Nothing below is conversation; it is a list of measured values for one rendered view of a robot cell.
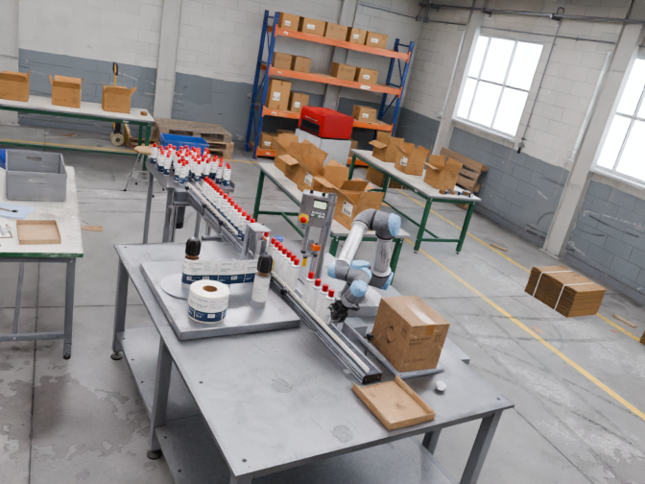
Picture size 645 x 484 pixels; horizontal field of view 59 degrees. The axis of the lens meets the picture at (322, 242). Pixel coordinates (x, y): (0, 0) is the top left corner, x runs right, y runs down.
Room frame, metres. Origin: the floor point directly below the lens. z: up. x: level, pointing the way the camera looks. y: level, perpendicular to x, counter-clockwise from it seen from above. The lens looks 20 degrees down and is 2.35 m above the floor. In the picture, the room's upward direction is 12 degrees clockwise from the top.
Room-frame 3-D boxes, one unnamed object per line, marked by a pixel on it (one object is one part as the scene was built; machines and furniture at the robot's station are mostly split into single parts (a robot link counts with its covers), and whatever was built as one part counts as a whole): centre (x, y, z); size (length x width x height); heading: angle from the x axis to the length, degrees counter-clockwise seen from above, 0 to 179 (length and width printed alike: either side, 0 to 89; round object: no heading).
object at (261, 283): (2.83, 0.28, 1.03); 0.09 x 0.09 x 0.30
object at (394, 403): (2.23, -0.47, 0.85); 0.30 x 0.26 x 0.04; 34
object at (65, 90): (7.49, 3.74, 0.96); 0.43 x 0.42 x 0.37; 115
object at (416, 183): (7.85, -0.99, 0.39); 2.20 x 0.80 x 0.78; 28
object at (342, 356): (3.05, 0.09, 0.85); 1.65 x 0.11 x 0.05; 34
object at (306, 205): (3.19, 0.08, 1.38); 0.17 x 0.10 x 0.19; 89
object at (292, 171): (6.08, 0.40, 0.97); 0.44 x 0.38 x 0.37; 123
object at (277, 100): (10.88, 0.44, 1.26); 2.78 x 0.61 x 2.51; 118
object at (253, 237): (3.35, 0.41, 1.01); 0.14 x 0.13 x 0.26; 34
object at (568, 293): (6.10, -2.82, 0.16); 0.65 x 0.54 x 0.32; 32
